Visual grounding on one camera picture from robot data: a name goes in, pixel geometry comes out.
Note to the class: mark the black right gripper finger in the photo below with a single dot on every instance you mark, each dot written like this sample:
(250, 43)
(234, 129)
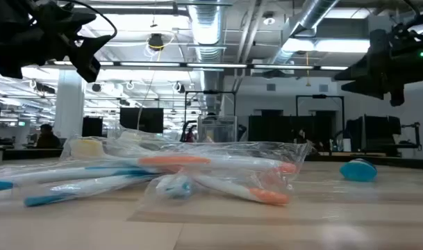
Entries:
(376, 66)
(374, 89)

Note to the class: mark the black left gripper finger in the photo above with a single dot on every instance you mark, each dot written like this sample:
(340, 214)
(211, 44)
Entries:
(91, 59)
(9, 62)

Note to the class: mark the orange toothbrush with yellow bristles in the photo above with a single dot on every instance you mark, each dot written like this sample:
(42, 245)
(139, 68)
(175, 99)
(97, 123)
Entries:
(176, 160)

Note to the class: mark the black workstation with monitors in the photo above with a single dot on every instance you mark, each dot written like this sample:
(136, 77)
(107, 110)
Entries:
(374, 132)

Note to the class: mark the rectangular ceiling light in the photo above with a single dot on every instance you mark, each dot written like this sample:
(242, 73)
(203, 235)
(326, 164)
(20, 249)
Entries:
(336, 46)

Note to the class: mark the white building column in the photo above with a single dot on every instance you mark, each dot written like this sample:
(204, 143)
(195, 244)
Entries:
(68, 104)

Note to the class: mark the black round ceiling fixture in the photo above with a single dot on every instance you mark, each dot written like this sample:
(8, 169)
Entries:
(155, 41)

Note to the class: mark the black cabinet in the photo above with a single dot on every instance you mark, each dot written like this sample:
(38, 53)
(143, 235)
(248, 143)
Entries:
(92, 126)

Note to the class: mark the black computer monitor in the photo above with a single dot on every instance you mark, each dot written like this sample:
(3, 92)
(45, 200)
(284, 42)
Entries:
(141, 121)

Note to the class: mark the person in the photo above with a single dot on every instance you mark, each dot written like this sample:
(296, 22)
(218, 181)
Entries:
(301, 135)
(48, 139)

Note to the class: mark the long ceiling light strip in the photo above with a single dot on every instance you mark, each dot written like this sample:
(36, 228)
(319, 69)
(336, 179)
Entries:
(214, 65)

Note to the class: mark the black station frame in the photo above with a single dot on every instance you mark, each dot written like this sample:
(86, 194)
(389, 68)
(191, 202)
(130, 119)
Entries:
(319, 96)
(211, 92)

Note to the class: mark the silver round air duct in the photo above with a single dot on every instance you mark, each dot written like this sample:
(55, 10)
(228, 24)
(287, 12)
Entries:
(206, 24)
(312, 14)

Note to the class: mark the black aluminium table frame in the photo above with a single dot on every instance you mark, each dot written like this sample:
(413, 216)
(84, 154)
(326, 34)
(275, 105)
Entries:
(23, 153)

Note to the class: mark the dark partition wall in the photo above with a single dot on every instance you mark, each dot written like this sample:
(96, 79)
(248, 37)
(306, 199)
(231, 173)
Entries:
(273, 128)

